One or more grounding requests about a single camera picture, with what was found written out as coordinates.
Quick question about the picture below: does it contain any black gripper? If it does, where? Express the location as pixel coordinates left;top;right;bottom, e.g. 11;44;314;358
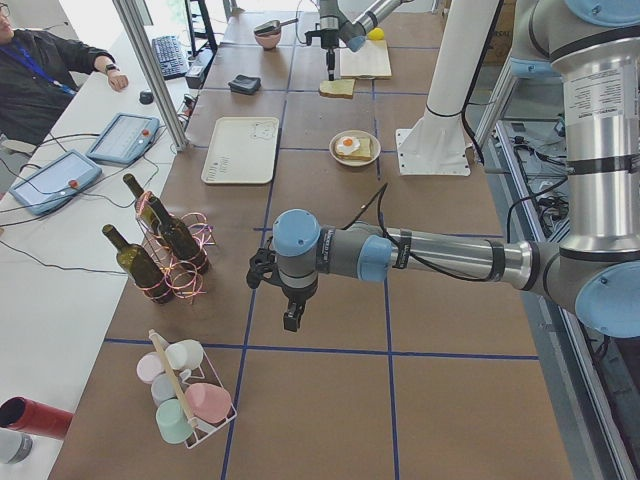
321;30;339;81
282;281;318;331

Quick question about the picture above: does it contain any plain bread slice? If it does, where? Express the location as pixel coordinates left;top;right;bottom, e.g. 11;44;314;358
318;78;356;99

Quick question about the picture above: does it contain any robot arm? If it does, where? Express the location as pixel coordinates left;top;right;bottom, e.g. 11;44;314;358
305;0;405;81
247;1;639;338

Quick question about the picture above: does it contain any cream bear tray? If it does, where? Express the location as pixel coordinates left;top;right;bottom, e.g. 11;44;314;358
201;116;279;185

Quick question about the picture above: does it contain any wooden cutting board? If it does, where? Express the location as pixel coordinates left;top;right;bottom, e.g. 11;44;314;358
339;40;392;79

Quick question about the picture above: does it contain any right yellow lemon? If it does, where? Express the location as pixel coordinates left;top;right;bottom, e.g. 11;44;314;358
367;27;385;41

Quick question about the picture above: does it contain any pink bowl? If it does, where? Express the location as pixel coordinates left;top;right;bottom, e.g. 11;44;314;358
254;32;281;50

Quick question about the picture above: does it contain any metal scoop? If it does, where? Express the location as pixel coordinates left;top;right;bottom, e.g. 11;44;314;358
253;18;298;36

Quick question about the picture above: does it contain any fried egg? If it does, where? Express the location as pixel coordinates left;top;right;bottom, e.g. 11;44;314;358
334;136;360;156

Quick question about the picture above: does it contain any white round plate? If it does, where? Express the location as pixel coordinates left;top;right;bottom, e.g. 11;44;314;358
329;130;381;167

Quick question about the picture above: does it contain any folded grey cloth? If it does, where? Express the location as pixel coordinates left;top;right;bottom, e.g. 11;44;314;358
228;74;261;95

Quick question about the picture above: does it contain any bread slice under egg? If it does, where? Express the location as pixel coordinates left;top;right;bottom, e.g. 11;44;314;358
334;137;372;160

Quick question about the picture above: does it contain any white cup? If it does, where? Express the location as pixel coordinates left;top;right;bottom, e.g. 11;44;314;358
165;339;204;370

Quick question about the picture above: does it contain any pink cup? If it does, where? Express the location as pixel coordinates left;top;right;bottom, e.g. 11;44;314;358
185;383;232;424

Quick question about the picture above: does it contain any white pillar with base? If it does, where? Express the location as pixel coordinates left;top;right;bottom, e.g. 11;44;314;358
396;0;502;176

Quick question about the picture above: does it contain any middle green wine bottle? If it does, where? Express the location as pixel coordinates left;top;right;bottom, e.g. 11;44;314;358
148;195;210;274

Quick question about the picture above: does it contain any green wine bottle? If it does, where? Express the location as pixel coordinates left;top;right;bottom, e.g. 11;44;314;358
102;224;174;304
148;195;210;274
123;173;153;223

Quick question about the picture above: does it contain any grey cup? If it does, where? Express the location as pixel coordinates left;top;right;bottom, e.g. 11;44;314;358
150;373;176;406

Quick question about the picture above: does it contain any lilac cup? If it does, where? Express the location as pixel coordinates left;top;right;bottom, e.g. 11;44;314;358
136;352;165;385

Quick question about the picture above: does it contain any black keyboard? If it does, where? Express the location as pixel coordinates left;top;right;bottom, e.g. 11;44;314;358
151;35;189;80

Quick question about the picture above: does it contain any mint green cup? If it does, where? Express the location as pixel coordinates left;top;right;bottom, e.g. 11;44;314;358
155;398;194;444

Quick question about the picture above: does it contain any front green wine bottle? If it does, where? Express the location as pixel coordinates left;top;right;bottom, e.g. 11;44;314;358
102;224;174;304

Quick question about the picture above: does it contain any black computer mouse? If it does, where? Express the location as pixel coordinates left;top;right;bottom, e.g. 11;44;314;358
139;90;154;105

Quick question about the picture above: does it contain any rear green wine bottle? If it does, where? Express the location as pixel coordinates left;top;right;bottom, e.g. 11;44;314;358
123;173;153;223

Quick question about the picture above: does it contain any far teach pendant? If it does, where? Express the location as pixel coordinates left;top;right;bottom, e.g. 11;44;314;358
86;113;160;166

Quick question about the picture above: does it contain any teach pendant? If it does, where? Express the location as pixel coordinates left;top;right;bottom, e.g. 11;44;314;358
86;113;160;166
9;150;102;216

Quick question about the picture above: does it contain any near teach pendant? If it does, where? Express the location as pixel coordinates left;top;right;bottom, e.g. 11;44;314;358
9;150;102;216

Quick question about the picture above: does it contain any red cylinder can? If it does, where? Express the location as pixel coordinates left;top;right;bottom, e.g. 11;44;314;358
1;397;73;440

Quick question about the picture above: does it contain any seated person in black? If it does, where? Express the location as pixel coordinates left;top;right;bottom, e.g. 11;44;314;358
1;2;129;145

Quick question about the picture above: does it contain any copper wire bottle rack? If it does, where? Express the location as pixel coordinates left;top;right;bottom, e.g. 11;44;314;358
135;191;215;302

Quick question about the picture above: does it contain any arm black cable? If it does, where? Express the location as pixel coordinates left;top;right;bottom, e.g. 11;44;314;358
342;183;501;282

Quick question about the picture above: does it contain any white wire cup rack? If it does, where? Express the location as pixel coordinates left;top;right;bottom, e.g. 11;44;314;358
137;330;237;449

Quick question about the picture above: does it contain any aluminium frame post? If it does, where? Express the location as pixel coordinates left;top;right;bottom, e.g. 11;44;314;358
112;0;188;152

